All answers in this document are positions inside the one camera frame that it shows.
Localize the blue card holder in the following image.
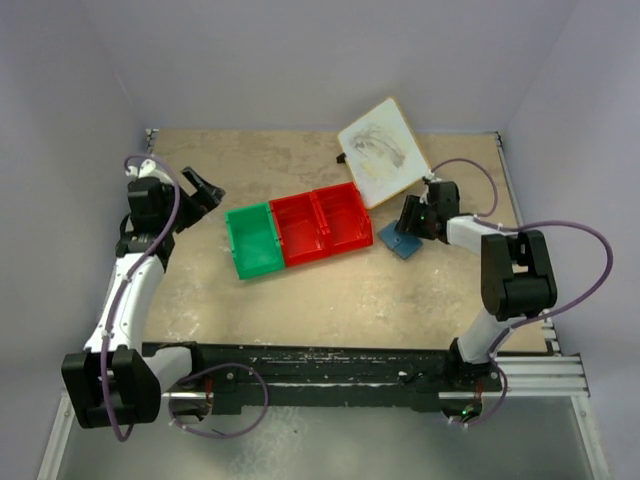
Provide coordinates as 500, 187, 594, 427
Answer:
377, 220, 423, 260

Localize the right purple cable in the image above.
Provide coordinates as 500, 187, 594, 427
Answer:
424, 158, 614, 431

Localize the white board wooden frame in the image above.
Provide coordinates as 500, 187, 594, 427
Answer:
338, 97, 431, 210

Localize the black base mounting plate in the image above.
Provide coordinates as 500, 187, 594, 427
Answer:
139, 340, 501, 416

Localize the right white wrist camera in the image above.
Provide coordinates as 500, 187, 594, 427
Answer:
421, 172, 438, 191

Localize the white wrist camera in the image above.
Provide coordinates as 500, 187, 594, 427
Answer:
421, 172, 438, 191
125, 159, 174, 185

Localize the red double plastic bin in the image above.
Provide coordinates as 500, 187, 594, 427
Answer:
270, 182, 373, 267

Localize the green plastic bin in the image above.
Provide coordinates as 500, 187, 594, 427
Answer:
225, 202, 285, 280

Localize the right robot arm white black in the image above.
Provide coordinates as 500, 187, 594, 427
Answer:
395, 181, 557, 391

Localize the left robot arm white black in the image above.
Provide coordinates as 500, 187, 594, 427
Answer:
61, 160, 225, 432

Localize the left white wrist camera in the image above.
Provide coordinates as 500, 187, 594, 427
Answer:
125, 159, 174, 185

